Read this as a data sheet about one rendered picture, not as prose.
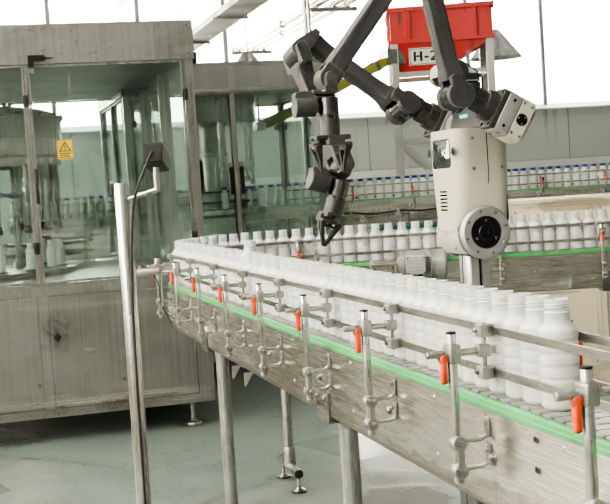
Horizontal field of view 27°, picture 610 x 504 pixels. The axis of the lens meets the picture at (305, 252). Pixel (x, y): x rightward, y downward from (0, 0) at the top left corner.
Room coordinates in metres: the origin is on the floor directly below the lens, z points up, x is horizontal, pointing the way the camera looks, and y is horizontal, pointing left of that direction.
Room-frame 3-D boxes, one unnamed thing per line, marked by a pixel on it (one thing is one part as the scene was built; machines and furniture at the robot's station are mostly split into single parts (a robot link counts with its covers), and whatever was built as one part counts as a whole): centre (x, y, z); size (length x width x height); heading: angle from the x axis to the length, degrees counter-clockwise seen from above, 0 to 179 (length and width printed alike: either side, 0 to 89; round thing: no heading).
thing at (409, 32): (10.93, -1.28, 1.40); 0.92 x 0.72 x 2.80; 87
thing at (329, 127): (3.46, -0.09, 1.51); 0.10 x 0.07 x 0.07; 105
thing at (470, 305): (2.15, -0.29, 1.08); 0.06 x 0.06 x 0.17
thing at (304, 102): (3.44, -0.05, 1.60); 0.12 x 0.09 x 0.12; 105
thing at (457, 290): (2.21, -0.27, 1.08); 0.06 x 0.06 x 0.17
